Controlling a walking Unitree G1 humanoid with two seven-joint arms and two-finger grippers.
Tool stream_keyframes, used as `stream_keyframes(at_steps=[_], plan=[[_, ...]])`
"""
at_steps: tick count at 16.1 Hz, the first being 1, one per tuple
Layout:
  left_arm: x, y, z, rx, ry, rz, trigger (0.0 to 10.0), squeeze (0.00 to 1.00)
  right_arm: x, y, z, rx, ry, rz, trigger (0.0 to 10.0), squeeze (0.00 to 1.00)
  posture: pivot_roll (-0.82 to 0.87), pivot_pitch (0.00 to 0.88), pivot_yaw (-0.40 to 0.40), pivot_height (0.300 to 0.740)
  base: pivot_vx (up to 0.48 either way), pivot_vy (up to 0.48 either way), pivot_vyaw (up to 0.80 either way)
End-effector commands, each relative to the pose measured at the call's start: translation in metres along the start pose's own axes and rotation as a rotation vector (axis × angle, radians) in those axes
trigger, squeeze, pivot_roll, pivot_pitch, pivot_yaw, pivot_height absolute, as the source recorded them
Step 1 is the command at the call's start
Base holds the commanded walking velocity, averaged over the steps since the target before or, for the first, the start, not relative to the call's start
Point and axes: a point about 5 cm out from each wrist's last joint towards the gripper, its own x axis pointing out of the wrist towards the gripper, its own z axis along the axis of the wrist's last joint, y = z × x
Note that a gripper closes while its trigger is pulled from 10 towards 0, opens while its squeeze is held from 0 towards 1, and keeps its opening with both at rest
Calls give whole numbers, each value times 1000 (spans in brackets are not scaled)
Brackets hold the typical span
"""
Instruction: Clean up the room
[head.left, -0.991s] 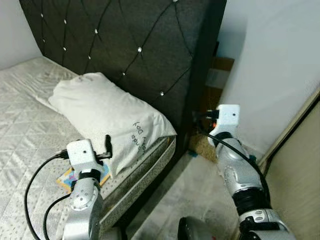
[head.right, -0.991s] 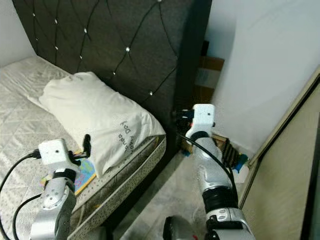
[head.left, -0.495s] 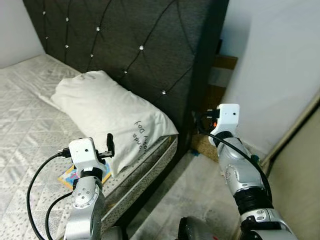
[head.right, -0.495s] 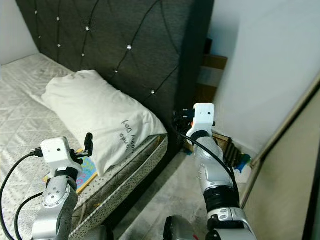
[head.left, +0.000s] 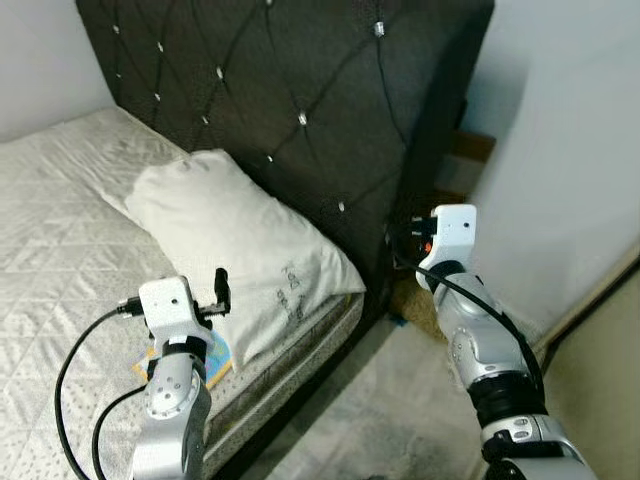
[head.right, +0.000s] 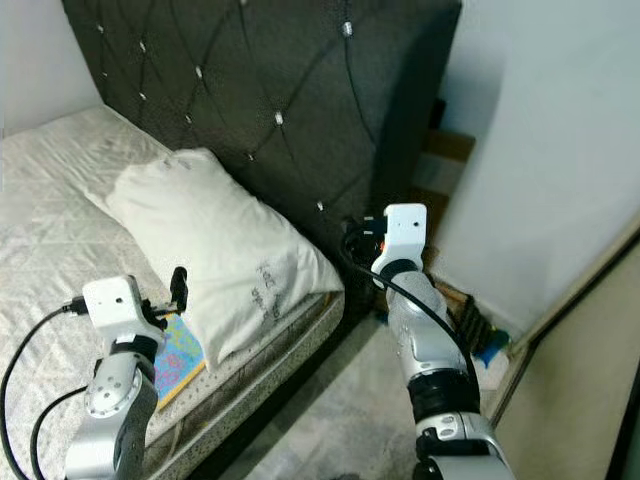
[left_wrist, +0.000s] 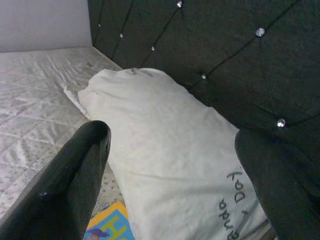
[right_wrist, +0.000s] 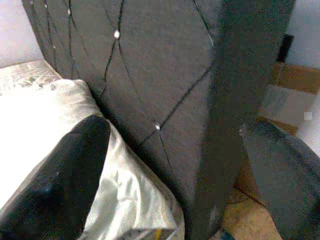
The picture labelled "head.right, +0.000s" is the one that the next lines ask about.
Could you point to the blue tape piece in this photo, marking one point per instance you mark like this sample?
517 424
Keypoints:
380 318

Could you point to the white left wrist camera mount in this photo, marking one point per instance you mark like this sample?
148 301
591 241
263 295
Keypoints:
115 303

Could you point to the black ribbed block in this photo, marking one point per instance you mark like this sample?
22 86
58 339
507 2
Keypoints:
472 315

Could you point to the dark bed frame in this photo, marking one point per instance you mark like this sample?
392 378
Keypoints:
260 400

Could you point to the small blue plastic piece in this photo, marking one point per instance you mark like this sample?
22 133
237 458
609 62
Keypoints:
492 350

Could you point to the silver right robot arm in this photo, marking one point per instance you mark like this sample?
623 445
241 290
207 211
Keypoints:
430 340

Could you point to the white quilted mattress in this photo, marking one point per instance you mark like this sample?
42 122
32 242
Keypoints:
50 230

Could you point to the dark grey tufted headboard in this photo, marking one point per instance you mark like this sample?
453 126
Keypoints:
260 90

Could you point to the white printed pillow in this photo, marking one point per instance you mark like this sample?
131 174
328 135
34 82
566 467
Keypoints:
220 235

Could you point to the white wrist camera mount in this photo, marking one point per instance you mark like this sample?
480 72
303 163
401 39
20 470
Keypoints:
115 303
405 235

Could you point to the beige wood-grain panel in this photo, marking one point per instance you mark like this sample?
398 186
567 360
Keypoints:
580 400

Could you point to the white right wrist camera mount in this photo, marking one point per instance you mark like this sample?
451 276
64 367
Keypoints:
405 235

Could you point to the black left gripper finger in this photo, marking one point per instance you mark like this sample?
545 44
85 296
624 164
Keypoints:
178 288

